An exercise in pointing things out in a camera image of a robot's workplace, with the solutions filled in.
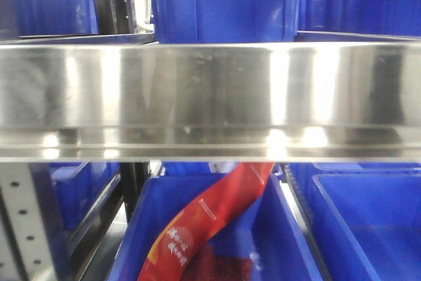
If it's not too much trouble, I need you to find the stainless steel shelf edge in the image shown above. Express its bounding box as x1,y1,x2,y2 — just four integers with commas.
1,41,420,162

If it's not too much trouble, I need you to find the white perforated shelf upright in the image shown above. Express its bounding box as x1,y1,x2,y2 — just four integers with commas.
1,163,57,280

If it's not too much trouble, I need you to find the blue bin upper centre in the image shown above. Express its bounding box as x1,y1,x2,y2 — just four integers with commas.
152,0,299,43

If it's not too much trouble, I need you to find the blue bin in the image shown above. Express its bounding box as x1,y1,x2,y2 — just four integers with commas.
152,0,299,43
108,173,322,280
11,0,98,36
298,0,420,36
289,163,420,280
49,162,120,232

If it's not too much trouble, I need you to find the blue bin lower centre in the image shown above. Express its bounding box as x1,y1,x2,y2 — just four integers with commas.
108,173,322,280

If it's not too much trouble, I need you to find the red snack bag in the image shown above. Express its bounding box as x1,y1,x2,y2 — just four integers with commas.
137,163,274,280

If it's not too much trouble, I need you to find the blue bin lower left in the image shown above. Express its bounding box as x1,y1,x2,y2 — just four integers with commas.
49,162,120,232

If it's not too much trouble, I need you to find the blue bin lower right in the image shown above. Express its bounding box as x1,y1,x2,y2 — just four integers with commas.
289,163,420,280

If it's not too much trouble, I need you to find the blue bin upper right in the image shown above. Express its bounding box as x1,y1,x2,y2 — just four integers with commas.
298,0,420,36

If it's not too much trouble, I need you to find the blue bin upper left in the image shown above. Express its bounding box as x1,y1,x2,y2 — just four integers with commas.
11,0,98,36

